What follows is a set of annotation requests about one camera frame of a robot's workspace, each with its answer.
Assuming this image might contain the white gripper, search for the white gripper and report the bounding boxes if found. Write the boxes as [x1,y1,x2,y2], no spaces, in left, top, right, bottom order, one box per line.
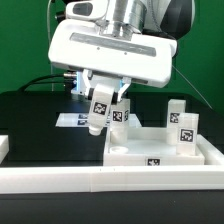
[48,19,177,102]

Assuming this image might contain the white square tabletop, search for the white square tabletop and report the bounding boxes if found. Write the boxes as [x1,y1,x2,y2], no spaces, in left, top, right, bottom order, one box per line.
[103,127,205,166]

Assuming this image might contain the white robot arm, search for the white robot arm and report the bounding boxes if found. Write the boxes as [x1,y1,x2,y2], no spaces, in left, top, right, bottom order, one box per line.
[48,0,195,88]

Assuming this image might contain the white obstacle fence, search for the white obstacle fence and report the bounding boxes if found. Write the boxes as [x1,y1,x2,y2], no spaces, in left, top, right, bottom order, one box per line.
[0,137,224,194]

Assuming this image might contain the black cable bundle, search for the black cable bundle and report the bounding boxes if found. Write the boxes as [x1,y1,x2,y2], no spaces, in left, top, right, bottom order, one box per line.
[18,73,78,93]

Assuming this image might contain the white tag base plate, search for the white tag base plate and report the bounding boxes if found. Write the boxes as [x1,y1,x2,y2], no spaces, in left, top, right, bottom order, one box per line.
[56,113,141,127]

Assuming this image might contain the grey thin cable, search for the grey thin cable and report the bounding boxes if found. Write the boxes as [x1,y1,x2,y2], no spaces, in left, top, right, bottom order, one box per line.
[171,65,215,111]

